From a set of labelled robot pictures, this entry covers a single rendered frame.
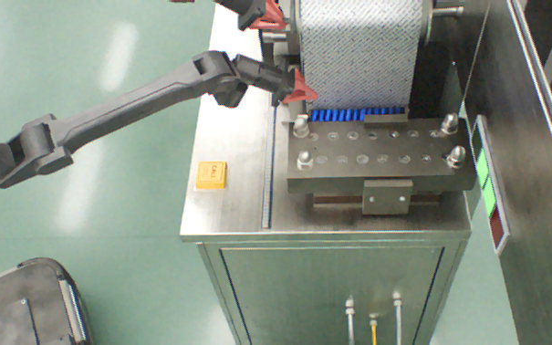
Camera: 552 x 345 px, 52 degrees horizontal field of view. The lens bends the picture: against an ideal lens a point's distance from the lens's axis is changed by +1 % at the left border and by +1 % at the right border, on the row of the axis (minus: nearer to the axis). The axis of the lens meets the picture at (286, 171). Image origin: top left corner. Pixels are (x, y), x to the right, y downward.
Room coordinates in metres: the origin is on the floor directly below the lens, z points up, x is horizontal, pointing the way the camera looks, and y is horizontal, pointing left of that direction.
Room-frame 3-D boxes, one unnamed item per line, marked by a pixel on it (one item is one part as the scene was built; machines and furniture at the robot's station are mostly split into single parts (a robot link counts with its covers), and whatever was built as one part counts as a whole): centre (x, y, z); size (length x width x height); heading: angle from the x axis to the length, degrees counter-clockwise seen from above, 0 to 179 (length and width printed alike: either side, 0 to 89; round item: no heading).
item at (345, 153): (0.76, -0.21, 1.00); 0.40 x 0.16 x 0.06; 83
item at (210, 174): (0.83, 0.18, 0.91); 0.07 x 0.07 x 0.02; 83
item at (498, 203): (0.54, -0.34, 1.18); 0.25 x 0.01 x 0.07; 173
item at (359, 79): (0.89, -0.18, 1.11); 0.23 x 0.01 x 0.18; 83
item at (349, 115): (0.86, -0.18, 1.03); 0.21 x 0.04 x 0.03; 83
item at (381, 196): (0.67, -0.21, 0.96); 0.10 x 0.03 x 0.11; 83
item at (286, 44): (1.00, -0.03, 1.05); 0.06 x 0.05 x 0.31; 83
